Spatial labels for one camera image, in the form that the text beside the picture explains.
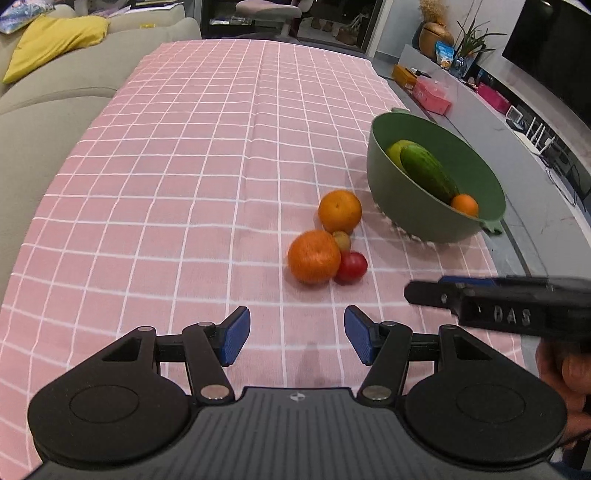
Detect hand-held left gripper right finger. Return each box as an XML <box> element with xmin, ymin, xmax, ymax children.
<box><xmin>344</xmin><ymin>306</ymin><xmax>513</xmax><ymax>405</ymax></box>

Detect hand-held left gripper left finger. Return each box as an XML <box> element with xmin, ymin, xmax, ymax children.
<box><xmin>78</xmin><ymin>306</ymin><xmax>251</xmax><ymax>405</ymax></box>

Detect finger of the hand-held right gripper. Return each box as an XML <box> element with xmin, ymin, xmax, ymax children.
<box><xmin>438</xmin><ymin>275</ymin><xmax>509</xmax><ymax>289</ymax></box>
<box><xmin>404</xmin><ymin>280</ymin><xmax>465</xmax><ymax>319</ymax></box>

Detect red tomato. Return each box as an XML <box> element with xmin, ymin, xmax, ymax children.
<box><xmin>334</xmin><ymin>251</ymin><xmax>369</xmax><ymax>285</ymax></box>

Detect small mandarin orange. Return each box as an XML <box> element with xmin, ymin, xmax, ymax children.
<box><xmin>451</xmin><ymin>194</ymin><xmax>479</xmax><ymax>218</ymax></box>

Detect green colander bowl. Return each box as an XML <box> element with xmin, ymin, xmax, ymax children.
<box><xmin>367</xmin><ymin>108</ymin><xmax>507</xmax><ymax>244</ymax></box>

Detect green cucumber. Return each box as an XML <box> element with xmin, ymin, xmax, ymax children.
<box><xmin>400</xmin><ymin>143</ymin><xmax>461</xmax><ymax>205</ymax></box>

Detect green guava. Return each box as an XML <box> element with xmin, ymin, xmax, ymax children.
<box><xmin>386</xmin><ymin>140</ymin><xmax>419</xmax><ymax>174</ymax></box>

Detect person's right hand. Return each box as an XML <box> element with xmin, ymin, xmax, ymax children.
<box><xmin>536</xmin><ymin>340</ymin><xmax>591</xmax><ymax>450</ymax></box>

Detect grey low cabinet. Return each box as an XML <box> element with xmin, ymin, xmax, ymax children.
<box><xmin>397</xmin><ymin>44</ymin><xmax>591</xmax><ymax>278</ymax></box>

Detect pink checked tablecloth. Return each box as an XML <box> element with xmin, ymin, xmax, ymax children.
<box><xmin>0</xmin><ymin>39</ymin><xmax>527</xmax><ymax>480</ymax></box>

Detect white router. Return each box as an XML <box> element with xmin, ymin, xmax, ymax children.
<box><xmin>524</xmin><ymin>115</ymin><xmax>557</xmax><ymax>153</ymax></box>

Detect magenta box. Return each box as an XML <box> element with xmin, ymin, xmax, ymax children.
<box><xmin>477</xmin><ymin>82</ymin><xmax>511</xmax><ymax>113</ymax></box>

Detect pink box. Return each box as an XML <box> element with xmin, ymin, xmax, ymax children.
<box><xmin>412</xmin><ymin>76</ymin><xmax>452</xmax><ymax>116</ymax></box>

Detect orange box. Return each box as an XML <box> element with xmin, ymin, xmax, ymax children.
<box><xmin>392</xmin><ymin>65</ymin><xmax>419</xmax><ymax>88</ymax></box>

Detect blue snack bag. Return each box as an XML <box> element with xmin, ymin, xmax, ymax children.
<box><xmin>435</xmin><ymin>41</ymin><xmax>455</xmax><ymax>70</ymax></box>

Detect green potted plant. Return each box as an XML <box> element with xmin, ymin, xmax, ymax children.
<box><xmin>450</xmin><ymin>0</ymin><xmax>506</xmax><ymax>78</ymax></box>

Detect gold vase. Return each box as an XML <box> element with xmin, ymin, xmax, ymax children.
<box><xmin>418</xmin><ymin>21</ymin><xmax>455</xmax><ymax>58</ymax></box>

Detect black television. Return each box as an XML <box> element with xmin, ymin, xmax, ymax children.
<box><xmin>502</xmin><ymin>0</ymin><xmax>591</xmax><ymax>123</ymax></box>

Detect dried flowers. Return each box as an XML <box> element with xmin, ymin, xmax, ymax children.
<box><xmin>419</xmin><ymin>0</ymin><xmax>446</xmax><ymax>24</ymax></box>

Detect beige sofa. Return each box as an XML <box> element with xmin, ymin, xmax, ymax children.
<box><xmin>0</xmin><ymin>0</ymin><xmax>202</xmax><ymax>296</ymax></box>

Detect pink office chair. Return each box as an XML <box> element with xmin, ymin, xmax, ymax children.
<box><xmin>235</xmin><ymin>0</ymin><xmax>305</xmax><ymax>21</ymax></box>

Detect yellow pillow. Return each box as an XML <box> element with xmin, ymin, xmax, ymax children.
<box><xmin>2</xmin><ymin>14</ymin><xmax>110</xmax><ymax>85</ymax></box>

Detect blue patterned pillow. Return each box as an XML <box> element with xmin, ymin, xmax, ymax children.
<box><xmin>0</xmin><ymin>0</ymin><xmax>56</xmax><ymax>34</ymax></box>

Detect black cables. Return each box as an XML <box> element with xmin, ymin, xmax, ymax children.
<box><xmin>545</xmin><ymin>138</ymin><xmax>591</xmax><ymax>208</ymax></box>

